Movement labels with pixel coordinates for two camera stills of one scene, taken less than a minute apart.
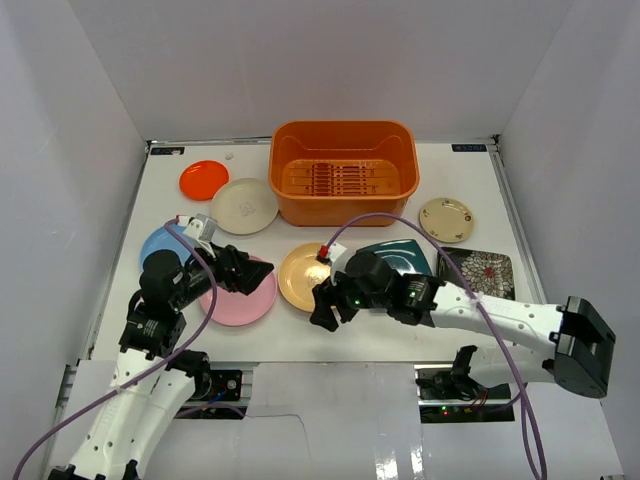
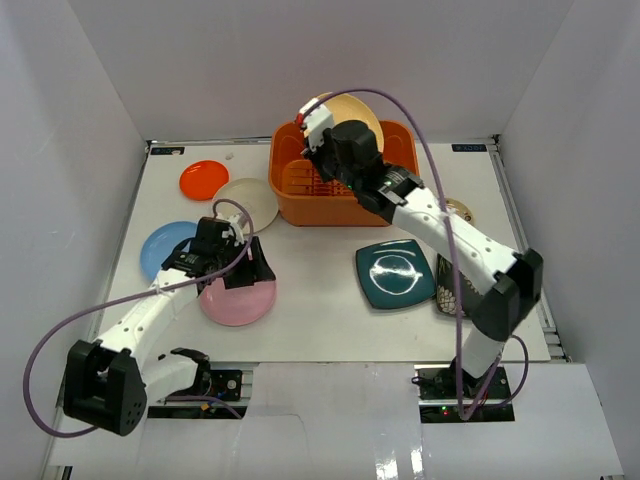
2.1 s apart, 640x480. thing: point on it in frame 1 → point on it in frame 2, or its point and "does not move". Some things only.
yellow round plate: x=299 y=271 → x=345 y=107
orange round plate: x=200 y=179 does not move
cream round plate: x=244 y=206 does not move
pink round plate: x=236 y=308 does not move
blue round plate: x=165 y=239 does not move
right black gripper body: x=348 y=298 → x=325 y=159
